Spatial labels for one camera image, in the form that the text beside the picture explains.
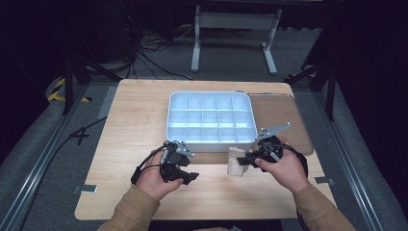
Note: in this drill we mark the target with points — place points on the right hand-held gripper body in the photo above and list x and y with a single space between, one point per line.
271 150

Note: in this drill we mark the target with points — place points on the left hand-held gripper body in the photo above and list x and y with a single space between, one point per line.
174 160

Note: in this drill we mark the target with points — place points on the beige sock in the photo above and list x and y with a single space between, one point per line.
235 168

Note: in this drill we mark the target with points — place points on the white divided storage box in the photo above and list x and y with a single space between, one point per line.
211 122

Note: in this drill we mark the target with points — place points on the person's right hand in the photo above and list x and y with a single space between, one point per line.
288 174

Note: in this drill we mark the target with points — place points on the person's left hand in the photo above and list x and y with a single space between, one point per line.
154 183

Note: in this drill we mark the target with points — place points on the grey table clamp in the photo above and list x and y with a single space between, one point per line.
324 180
86 188

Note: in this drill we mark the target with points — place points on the black tripod stand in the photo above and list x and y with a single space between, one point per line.
330 96
68 89

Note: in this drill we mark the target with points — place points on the grey metal stand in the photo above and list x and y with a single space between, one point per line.
235 20

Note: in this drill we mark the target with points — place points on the metal floor rail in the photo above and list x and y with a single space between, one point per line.
346 154
32 179

